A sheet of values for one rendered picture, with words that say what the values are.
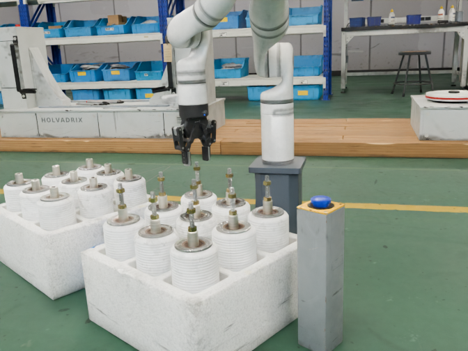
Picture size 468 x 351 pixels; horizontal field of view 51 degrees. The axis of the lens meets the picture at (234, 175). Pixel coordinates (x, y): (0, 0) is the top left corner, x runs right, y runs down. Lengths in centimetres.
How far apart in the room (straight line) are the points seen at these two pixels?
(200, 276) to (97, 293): 32
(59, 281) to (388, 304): 85
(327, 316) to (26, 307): 77
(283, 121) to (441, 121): 163
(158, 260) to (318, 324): 36
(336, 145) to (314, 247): 184
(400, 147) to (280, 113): 153
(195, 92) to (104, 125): 209
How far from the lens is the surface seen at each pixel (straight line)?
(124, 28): 611
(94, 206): 144
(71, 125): 339
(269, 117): 136
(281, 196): 138
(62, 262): 139
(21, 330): 132
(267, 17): 112
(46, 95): 366
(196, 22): 117
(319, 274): 101
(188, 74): 122
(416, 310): 129
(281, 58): 134
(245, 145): 288
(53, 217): 139
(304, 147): 282
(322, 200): 98
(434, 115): 287
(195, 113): 122
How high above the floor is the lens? 63
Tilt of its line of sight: 15 degrees down
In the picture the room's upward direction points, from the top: 2 degrees counter-clockwise
